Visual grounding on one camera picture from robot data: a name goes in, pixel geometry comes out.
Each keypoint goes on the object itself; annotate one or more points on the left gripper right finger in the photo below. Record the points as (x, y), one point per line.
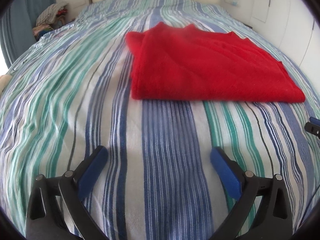
(273, 219)

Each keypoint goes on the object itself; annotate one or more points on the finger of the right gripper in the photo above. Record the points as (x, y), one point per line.
(314, 121)
(313, 129)

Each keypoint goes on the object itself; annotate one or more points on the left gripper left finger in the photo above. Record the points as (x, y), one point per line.
(44, 219)

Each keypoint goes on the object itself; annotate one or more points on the red rabbit sweater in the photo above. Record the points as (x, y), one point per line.
(191, 64)

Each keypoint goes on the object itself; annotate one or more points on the pile of clothes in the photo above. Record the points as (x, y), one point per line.
(52, 18)

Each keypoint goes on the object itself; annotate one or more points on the striped blue green bedspread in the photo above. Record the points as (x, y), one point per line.
(70, 92)

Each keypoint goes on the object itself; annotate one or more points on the patterned folded cloth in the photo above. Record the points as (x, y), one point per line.
(4, 81)

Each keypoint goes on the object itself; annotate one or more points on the teal curtain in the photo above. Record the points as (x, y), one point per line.
(17, 27)

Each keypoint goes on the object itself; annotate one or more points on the wall power socket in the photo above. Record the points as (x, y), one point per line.
(232, 2)

